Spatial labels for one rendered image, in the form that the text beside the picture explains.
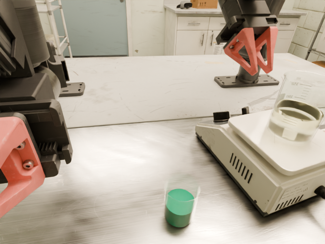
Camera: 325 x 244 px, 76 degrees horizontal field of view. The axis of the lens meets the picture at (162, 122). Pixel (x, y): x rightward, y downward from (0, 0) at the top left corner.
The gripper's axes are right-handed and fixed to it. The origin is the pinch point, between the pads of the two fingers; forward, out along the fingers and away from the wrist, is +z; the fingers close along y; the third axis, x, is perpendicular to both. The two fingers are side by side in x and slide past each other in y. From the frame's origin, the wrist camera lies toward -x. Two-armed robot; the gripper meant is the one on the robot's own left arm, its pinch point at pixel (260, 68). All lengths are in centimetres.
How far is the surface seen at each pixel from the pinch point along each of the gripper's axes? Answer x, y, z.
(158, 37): 217, 76, -170
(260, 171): -5.2, -11.8, 16.5
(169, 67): 35.6, -1.6, -21.5
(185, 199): -1.6, -21.4, 17.7
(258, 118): -2.3, -6.4, 9.4
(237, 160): -1.3, -11.9, 14.6
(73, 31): 220, -38, -188
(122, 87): 27.5, -21.5, -12.1
